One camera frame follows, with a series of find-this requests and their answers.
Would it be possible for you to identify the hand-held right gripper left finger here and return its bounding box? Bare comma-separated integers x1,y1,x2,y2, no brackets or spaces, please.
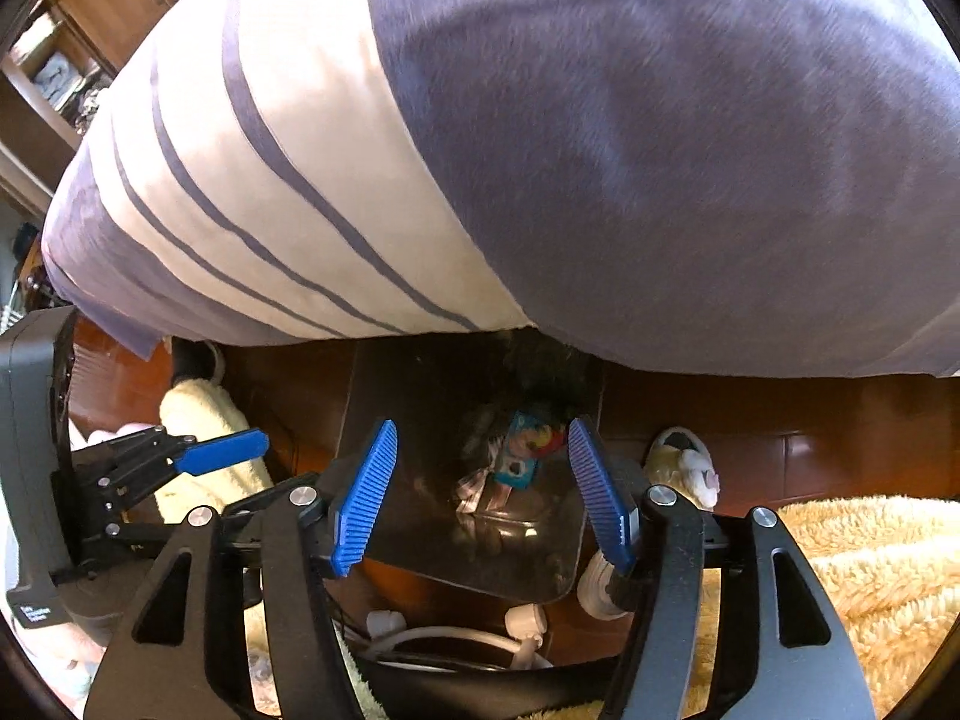
82,420,398,720

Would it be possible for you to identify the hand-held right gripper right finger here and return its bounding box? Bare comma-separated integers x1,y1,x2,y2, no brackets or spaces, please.
568,416,878,720

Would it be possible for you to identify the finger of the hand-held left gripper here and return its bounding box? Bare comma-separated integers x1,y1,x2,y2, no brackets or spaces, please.
75,516,192,550
52,426,269,515

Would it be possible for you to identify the clear dark trash bin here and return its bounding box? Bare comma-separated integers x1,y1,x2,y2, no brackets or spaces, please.
330,337,610,605

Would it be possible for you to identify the cream fluffy slipper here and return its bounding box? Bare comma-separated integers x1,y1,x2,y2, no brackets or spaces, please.
156,377,276,527

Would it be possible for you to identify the cream frilled slipper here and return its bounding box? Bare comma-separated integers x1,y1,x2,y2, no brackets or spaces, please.
643,425,723,516

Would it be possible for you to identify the colourful printed wrapper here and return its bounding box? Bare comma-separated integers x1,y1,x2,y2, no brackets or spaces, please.
491,409,569,494

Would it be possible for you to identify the lavender plush toy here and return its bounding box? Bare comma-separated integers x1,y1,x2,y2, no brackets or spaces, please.
71,422,155,451

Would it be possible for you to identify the dark slipper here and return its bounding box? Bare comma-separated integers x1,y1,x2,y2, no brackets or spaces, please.
169,336,227,385

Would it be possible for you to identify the grey checked crumpled wrapper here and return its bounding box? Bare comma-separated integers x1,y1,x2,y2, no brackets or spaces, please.
454,461,515,520

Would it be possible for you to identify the white power plug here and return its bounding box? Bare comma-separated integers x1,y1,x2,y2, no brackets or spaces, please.
504,602,548,670

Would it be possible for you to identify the pale pink cloth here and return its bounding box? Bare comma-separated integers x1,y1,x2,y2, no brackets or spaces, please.
11,600,102,698

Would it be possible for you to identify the cream fluffy blanket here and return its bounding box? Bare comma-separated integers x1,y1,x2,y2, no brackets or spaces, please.
675,493,960,720

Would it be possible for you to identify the purple white striped blanket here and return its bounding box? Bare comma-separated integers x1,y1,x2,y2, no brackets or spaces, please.
41,0,960,380

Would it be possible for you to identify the wooden shelf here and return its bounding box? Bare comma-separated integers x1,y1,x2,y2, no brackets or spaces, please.
0,0,197,192

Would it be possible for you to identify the white cable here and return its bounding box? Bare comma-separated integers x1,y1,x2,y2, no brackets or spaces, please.
358,624,527,670

